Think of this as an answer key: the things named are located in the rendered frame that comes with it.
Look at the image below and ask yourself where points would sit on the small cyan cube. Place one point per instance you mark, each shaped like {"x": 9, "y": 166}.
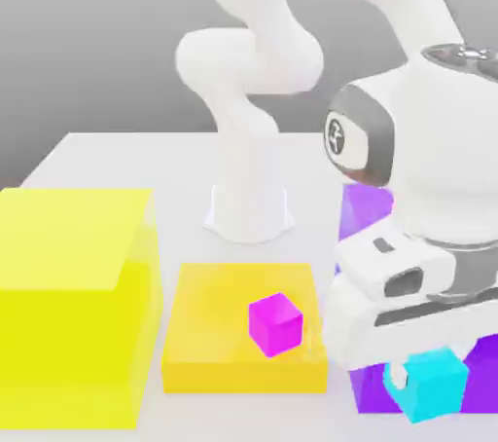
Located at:
{"x": 432, "y": 387}

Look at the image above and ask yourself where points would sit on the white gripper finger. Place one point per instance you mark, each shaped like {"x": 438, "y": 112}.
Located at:
{"x": 460, "y": 351}
{"x": 397, "y": 375}

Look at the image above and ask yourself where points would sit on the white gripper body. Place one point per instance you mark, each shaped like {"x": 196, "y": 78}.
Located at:
{"x": 350, "y": 337}

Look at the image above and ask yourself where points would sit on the large orange box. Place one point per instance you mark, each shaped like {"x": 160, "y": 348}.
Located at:
{"x": 218, "y": 317}

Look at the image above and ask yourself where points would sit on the large purple box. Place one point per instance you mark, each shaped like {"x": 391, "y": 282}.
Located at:
{"x": 369, "y": 391}

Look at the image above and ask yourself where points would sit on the small magenta cube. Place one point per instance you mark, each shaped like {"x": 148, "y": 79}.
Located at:
{"x": 275, "y": 325}

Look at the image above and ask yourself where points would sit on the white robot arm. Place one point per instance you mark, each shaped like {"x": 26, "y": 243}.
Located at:
{"x": 253, "y": 60}

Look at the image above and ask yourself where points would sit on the large yellow box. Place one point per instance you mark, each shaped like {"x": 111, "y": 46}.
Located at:
{"x": 70, "y": 313}

